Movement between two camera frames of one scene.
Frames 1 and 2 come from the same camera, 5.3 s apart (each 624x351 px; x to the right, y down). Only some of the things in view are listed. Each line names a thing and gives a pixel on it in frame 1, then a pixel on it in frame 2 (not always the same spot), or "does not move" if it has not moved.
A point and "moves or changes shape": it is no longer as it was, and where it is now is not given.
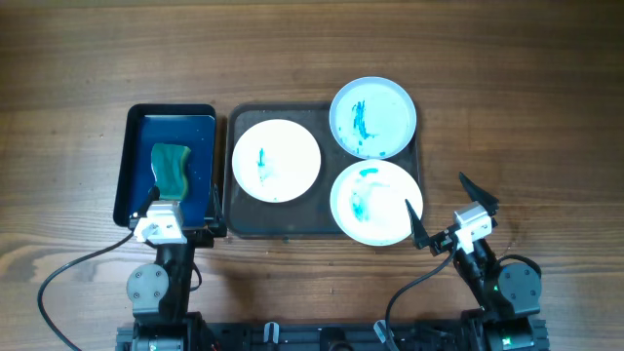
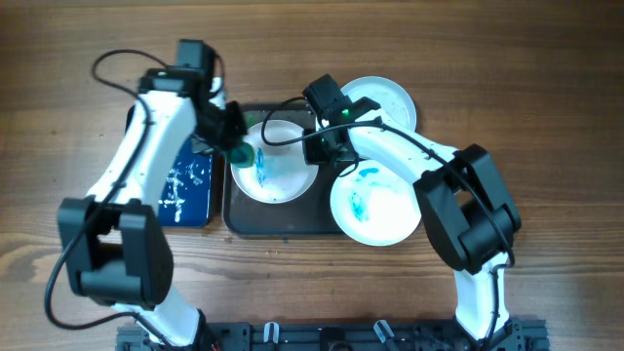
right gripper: [441, 241] → [315, 156]
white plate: [276, 160] does not move
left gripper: [204, 238] → [234, 127]
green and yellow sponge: [169, 163] moves or changes shape
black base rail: [271, 335] does not move
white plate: [369, 202] does not move
